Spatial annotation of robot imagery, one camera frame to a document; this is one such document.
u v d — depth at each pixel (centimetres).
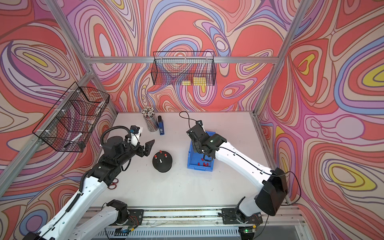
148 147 66
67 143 71
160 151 84
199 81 82
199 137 57
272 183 41
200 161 93
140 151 65
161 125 109
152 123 103
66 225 40
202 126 62
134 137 59
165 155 82
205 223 73
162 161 82
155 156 82
